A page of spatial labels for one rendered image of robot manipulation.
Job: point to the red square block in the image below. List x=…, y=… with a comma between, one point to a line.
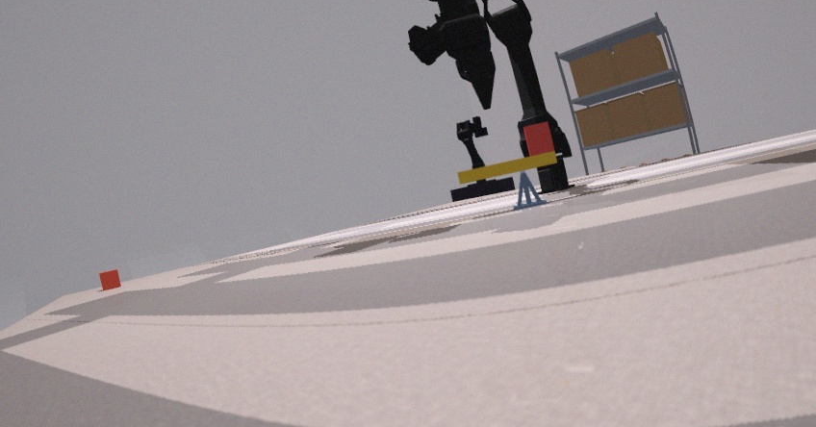
x=109, y=280

